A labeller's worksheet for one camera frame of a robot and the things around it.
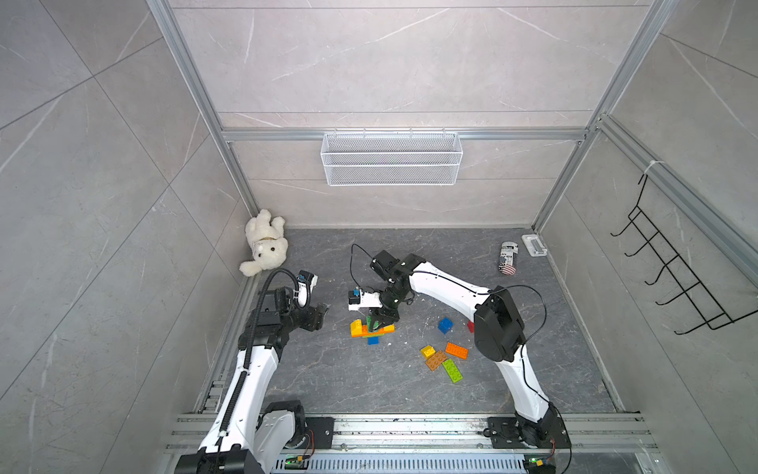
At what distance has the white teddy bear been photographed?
41.3 inches

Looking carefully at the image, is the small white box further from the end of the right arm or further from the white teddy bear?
the white teddy bear

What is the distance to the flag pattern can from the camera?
41.7 inches

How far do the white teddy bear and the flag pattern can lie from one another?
813 mm
